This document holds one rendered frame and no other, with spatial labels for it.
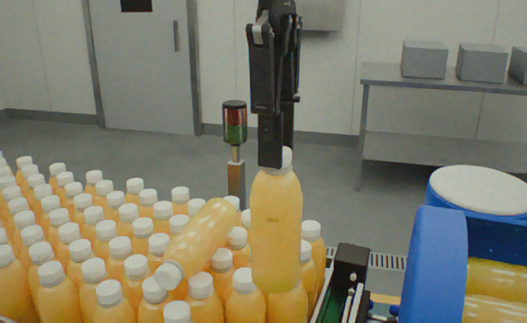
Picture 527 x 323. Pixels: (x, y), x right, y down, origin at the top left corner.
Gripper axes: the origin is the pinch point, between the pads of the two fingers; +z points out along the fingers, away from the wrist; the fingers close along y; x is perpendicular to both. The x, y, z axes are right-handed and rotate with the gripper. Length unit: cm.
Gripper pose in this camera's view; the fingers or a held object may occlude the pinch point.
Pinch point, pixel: (276, 134)
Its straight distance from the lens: 51.8
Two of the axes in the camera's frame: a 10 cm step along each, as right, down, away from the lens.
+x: -9.4, -1.3, 3.3
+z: 0.0, 9.3, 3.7
